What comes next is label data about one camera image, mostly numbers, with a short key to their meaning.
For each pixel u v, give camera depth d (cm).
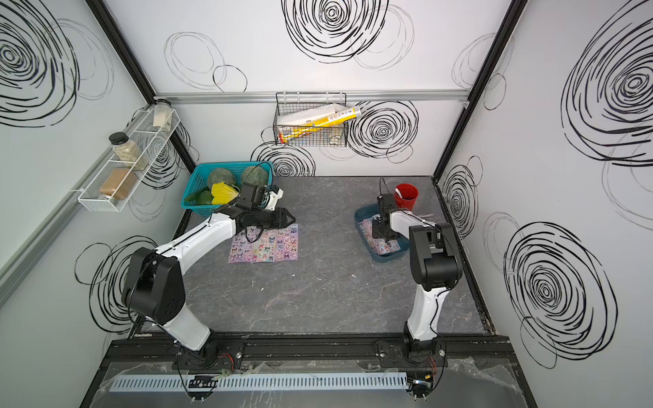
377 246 96
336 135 87
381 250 96
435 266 52
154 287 45
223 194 101
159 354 75
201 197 102
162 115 86
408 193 102
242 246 96
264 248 96
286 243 99
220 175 107
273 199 80
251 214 68
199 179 111
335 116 84
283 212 80
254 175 105
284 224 80
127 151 71
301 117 89
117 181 67
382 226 75
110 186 66
